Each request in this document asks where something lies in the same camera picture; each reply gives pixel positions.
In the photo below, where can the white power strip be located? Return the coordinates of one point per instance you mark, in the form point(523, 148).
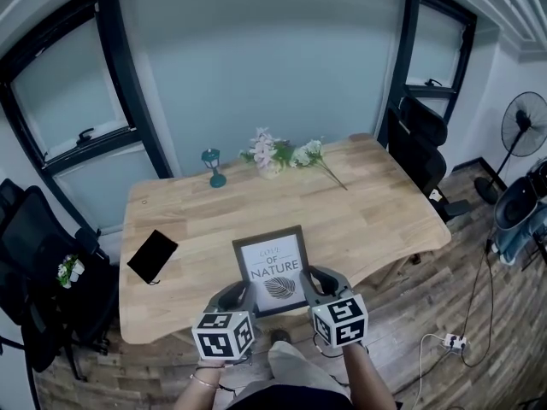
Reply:
point(456, 342)

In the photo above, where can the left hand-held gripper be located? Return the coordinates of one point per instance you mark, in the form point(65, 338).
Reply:
point(222, 337)

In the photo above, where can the black chair armrest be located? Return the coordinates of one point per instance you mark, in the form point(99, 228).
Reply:
point(10, 343)

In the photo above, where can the black round floor machine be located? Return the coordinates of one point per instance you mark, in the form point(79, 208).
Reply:
point(515, 205)

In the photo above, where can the white item on chair seat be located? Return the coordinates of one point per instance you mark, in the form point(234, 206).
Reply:
point(435, 195)

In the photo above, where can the small white potted plant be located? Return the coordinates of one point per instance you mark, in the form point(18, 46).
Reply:
point(68, 271)

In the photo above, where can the person's dark shirt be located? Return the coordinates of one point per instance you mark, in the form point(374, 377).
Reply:
point(290, 402)

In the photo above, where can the person's left forearm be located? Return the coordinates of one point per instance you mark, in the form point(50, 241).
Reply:
point(196, 395)

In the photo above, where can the person's right forearm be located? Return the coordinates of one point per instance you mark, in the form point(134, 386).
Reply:
point(367, 378)

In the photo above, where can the person's beige trouser leg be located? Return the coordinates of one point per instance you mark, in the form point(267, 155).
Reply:
point(299, 370)

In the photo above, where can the green lantern lamp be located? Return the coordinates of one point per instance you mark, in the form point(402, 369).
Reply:
point(215, 167)

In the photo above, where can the light wooden table top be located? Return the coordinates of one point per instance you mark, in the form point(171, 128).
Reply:
point(363, 212)

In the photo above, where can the black framed window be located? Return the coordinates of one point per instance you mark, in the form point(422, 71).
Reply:
point(436, 41)
point(72, 83)

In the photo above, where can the black standing fan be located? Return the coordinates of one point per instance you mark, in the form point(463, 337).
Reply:
point(525, 124)

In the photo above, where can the person's dark shoe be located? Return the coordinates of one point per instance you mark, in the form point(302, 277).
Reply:
point(280, 335)

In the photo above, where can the white artificial flower sprig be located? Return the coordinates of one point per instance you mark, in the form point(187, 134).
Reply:
point(309, 152)

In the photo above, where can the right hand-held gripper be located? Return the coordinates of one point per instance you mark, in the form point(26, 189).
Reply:
point(342, 320)

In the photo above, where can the black mesh office chair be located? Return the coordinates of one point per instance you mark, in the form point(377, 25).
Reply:
point(421, 152)
point(8, 195)
point(38, 246)

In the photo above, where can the framed nature picture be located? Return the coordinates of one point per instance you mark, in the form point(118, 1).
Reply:
point(273, 267)

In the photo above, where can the black fabric pouch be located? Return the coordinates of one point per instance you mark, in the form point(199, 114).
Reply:
point(151, 256)

